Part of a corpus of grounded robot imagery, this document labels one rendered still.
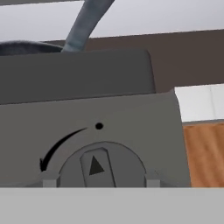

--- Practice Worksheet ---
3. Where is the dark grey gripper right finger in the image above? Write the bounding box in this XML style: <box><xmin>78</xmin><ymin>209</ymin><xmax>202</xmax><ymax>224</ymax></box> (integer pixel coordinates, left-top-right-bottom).
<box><xmin>144</xmin><ymin>170</ymin><xmax>177</xmax><ymax>188</ymax></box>

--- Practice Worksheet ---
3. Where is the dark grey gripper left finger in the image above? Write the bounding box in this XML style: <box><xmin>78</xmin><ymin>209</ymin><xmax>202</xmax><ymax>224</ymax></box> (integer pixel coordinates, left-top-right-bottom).
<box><xmin>25</xmin><ymin>171</ymin><xmax>61</xmax><ymax>188</ymax></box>

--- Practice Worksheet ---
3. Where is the grey round hob knob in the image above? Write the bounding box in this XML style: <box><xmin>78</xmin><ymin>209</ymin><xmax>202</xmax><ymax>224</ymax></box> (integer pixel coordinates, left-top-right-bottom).
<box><xmin>57</xmin><ymin>141</ymin><xmax>148</xmax><ymax>188</ymax></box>

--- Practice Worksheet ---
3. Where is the wooden cupboard front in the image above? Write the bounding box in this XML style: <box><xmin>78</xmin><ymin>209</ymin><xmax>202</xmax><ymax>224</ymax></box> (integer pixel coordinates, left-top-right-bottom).
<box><xmin>182</xmin><ymin>122</ymin><xmax>224</xmax><ymax>188</ymax></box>

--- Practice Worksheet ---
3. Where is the grey hob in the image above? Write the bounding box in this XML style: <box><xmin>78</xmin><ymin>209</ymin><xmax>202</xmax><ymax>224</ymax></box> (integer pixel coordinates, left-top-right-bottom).
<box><xmin>0</xmin><ymin>48</ymin><xmax>193</xmax><ymax>188</ymax></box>

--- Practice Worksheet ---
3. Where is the dark pan with grey handle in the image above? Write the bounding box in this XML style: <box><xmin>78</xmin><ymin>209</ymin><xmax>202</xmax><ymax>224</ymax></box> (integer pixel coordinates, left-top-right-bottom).
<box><xmin>0</xmin><ymin>0</ymin><xmax>116</xmax><ymax>57</ymax></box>

